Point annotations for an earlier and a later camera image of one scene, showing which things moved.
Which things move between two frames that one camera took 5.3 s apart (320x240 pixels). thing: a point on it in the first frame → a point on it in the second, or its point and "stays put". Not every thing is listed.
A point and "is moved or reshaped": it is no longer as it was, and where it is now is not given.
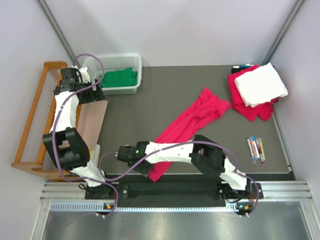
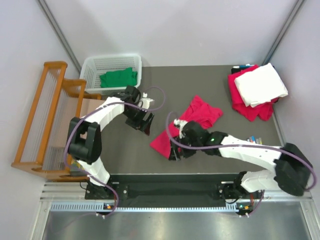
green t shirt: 119,78 stays put
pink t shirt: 184,126 is moved or reshaped
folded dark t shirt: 237,69 stays put
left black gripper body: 93,94 → 139,120
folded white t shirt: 260,85 stays put
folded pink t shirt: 264,110 stays put
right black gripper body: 145,171 → 187,141
